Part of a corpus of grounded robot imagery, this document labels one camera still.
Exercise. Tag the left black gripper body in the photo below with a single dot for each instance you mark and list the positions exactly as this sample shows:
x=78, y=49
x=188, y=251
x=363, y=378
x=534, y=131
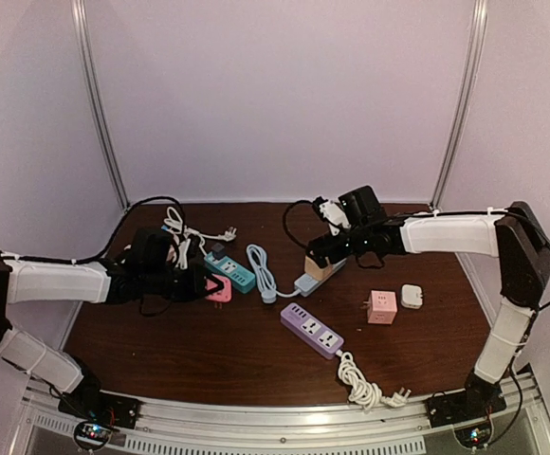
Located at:
x=178, y=289

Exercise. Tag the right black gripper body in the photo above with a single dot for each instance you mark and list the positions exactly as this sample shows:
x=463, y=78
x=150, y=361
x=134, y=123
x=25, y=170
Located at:
x=359, y=244

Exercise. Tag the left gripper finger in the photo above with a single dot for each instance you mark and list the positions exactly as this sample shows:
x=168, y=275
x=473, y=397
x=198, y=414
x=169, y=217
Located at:
x=215, y=294
x=202, y=276

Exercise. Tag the pink square plug adapter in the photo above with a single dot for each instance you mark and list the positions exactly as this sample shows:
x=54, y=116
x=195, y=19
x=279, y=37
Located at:
x=227, y=284

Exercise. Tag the teal power strip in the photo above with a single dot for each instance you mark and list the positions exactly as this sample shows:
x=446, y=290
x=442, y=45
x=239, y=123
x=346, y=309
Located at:
x=242, y=279

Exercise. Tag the small dark plug charger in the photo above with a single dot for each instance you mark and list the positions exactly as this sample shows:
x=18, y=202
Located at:
x=218, y=252

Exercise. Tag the beige cube socket adapter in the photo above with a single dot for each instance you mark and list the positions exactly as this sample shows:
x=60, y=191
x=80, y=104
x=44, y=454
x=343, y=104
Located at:
x=317, y=272

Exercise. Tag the pink cube socket adapter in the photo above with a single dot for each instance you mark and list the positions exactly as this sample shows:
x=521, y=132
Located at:
x=381, y=307

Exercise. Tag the white plug adapter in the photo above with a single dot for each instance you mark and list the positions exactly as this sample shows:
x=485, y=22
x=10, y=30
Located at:
x=411, y=296

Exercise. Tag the blue-grey power strip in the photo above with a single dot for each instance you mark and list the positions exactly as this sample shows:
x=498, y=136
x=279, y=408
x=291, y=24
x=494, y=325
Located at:
x=305, y=285

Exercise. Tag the purple power strip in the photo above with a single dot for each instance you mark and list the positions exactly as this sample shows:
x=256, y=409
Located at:
x=313, y=332

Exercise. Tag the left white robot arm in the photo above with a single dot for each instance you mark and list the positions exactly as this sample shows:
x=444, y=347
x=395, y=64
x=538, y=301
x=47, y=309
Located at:
x=103, y=281

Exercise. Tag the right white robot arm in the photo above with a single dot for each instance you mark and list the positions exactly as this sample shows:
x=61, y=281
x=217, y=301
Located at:
x=512, y=235

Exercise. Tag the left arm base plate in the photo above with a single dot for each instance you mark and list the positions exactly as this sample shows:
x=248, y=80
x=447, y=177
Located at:
x=107, y=409

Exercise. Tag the aluminium front rail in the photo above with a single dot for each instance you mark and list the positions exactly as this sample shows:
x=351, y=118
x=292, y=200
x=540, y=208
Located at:
x=170, y=427

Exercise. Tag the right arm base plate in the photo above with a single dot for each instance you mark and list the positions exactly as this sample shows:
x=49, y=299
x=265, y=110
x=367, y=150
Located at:
x=456, y=407

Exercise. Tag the right aluminium corner post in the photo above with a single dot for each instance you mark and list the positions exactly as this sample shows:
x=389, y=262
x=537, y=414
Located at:
x=475, y=46

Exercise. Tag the aluminium corner post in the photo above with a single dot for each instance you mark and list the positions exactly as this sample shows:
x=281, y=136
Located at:
x=91, y=80
x=475, y=46

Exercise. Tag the left aluminium corner post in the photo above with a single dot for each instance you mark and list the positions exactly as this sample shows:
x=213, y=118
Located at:
x=91, y=80

